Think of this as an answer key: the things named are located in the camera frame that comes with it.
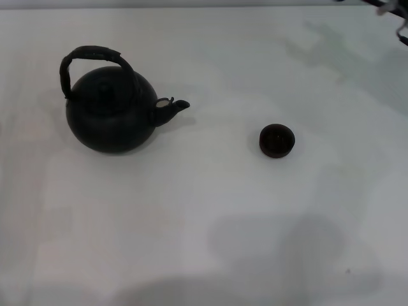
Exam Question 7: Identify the dark brown teacup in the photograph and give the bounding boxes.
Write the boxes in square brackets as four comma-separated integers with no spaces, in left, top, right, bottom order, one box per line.
[259,123,296,159]

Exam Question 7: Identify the black round teapot with handle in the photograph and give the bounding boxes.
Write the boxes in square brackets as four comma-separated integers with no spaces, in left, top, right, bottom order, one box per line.
[59,45,191,156]

